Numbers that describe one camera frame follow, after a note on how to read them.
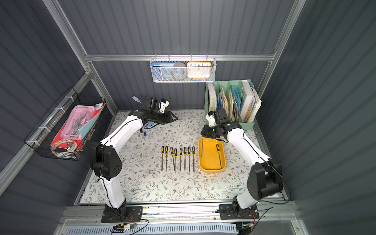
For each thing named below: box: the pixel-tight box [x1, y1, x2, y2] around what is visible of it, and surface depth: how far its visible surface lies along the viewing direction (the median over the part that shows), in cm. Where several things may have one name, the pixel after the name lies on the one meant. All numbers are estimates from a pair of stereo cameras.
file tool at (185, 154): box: [183, 146, 188, 173], surface depth 97 cm
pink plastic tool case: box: [60, 105, 95, 140], surface depth 74 cm
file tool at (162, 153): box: [161, 145, 165, 172], surface depth 98 cm
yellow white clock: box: [187, 61, 212, 81], surface depth 90 cm
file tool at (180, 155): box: [179, 147, 183, 174], surface depth 98 cm
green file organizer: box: [204, 79, 258, 131], surface depth 99 cm
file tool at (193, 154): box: [191, 146, 196, 172], surface depth 98 cm
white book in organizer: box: [239, 79, 256, 123], surface depth 101 cm
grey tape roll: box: [171, 62, 188, 81], surface depth 89 cm
